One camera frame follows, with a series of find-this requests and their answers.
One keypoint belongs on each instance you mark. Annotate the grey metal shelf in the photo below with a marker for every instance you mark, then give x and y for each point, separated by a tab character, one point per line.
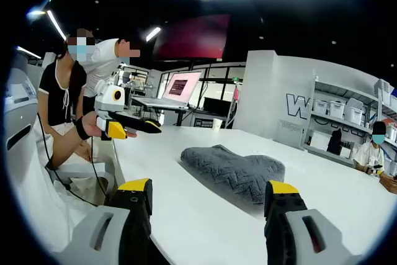
341	120

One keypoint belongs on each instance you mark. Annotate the white box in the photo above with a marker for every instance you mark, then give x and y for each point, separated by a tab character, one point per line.
319	141

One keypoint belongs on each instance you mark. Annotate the white chair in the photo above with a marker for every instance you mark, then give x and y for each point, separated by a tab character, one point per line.
83	168

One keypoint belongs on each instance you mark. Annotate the red hanging monitor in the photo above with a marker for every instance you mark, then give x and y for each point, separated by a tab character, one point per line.
192	38

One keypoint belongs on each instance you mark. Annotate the wooden tray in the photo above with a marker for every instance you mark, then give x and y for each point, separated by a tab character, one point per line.
389	184

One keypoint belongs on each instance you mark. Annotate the short ceiling light strip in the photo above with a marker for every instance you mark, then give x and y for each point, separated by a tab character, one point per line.
56	24
153	34

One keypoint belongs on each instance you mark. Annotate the person's left hand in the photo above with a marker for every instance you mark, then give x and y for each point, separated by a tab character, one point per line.
91	125

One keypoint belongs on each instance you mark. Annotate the tall white storage bin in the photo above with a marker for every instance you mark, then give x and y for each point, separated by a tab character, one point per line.
384	92

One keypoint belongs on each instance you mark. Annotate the black desk monitor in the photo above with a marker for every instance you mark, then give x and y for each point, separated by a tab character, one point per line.
217	106

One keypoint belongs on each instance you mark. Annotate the laptop stand desk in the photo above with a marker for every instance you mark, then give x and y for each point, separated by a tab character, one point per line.
180	116

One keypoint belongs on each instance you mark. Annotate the white domed-lid storage bin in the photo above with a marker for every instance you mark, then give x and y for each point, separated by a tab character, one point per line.
354	113

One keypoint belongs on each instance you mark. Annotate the white grey chest device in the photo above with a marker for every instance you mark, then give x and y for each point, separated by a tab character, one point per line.
18	122

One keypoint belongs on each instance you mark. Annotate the open silver laptop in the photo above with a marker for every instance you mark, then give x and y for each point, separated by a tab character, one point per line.
173	91

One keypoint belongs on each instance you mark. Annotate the black wristband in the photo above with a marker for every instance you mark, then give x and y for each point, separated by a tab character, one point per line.
82	128

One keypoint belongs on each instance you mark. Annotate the white paper cup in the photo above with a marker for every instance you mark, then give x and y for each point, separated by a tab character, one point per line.
217	124

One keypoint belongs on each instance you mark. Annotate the grey towel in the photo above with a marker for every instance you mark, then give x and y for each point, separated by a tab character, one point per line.
235	168

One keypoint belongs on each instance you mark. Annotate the black bag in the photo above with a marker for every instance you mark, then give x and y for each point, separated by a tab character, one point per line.
334	142

